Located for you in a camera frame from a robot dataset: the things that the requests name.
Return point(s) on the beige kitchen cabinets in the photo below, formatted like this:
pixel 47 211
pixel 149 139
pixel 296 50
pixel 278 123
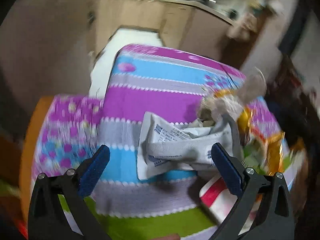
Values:
pixel 186 25

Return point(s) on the clear crumpled plastic wrapper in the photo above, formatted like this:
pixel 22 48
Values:
pixel 232 101

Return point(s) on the orange yellow snack bag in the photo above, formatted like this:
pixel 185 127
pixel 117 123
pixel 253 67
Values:
pixel 261 139

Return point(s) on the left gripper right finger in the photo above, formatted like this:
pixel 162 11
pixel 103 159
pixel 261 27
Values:
pixel 274 218

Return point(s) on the white printed wrapper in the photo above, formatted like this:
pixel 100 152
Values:
pixel 164 147

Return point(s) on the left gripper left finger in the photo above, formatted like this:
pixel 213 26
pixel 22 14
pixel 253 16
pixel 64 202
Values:
pixel 46 218

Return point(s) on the red white package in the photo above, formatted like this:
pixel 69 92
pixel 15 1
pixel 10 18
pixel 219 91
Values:
pixel 215 196

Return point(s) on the colourful floral tablecloth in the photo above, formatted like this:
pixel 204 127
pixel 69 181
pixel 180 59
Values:
pixel 168 82

